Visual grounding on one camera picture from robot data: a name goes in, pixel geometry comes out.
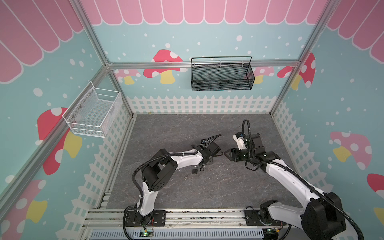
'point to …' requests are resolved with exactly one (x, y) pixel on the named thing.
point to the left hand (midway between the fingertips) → (205, 160)
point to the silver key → (185, 178)
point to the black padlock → (195, 170)
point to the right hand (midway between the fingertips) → (228, 152)
